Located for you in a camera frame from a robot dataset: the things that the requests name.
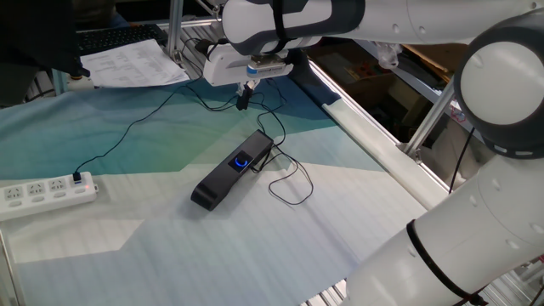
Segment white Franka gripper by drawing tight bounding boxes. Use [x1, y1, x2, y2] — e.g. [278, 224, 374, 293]
[202, 43, 295, 111]

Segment black speaker soundbar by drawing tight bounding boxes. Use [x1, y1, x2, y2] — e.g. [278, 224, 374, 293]
[190, 129, 275, 212]

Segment black power adapter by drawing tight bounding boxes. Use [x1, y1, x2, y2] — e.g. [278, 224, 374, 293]
[195, 38, 223, 60]

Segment printed paper sheets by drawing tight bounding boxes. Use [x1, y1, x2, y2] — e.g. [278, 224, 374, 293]
[79, 38, 191, 89]

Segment brown cardboard box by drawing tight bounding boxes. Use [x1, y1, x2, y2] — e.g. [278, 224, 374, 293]
[344, 71, 400, 108]

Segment black computer keyboard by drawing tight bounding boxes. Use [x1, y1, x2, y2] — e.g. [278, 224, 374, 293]
[76, 23, 167, 56]

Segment teal and white table cloth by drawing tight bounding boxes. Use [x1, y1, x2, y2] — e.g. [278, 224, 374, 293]
[0, 76, 450, 306]

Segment seated person in dark clothes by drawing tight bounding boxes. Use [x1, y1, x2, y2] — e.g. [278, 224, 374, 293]
[72, 0, 131, 31]

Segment white power strip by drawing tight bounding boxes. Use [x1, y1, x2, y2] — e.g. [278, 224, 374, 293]
[0, 171, 99, 222]

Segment silver and blue gripper camera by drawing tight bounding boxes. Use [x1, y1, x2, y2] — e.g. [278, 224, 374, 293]
[246, 54, 295, 80]

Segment black strap around arm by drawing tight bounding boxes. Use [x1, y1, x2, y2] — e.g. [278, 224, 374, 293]
[271, 0, 295, 53]
[405, 218, 490, 306]

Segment upright aluminium frame post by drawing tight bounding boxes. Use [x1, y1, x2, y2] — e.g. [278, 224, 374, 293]
[166, 0, 184, 60]

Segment slanted aluminium frame post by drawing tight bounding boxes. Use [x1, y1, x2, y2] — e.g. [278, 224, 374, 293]
[401, 80, 456, 159]

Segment thin black speaker cable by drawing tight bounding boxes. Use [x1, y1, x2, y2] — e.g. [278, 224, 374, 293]
[71, 75, 315, 207]

